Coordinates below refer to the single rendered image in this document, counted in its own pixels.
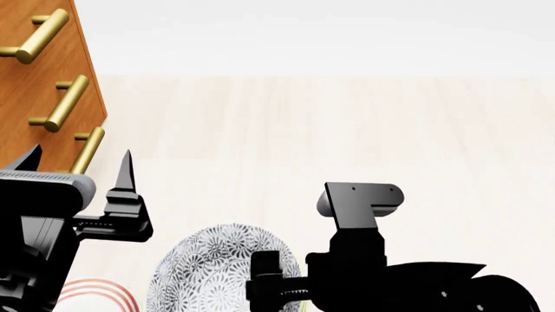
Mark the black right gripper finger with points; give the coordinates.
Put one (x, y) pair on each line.
(266, 265)

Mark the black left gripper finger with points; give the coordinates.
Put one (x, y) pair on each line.
(30, 159)
(126, 185)

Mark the grey floral patterned bowl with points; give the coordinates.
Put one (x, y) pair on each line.
(208, 269)

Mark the wooden drawer cabinet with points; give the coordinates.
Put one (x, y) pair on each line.
(26, 97)

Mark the white plate with red rings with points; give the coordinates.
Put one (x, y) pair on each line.
(99, 295)

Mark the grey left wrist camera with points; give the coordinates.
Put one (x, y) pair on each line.
(47, 191)

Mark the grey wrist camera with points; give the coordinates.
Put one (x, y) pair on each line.
(360, 203)
(47, 191)

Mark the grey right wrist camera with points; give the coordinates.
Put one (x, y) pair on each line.
(360, 203)

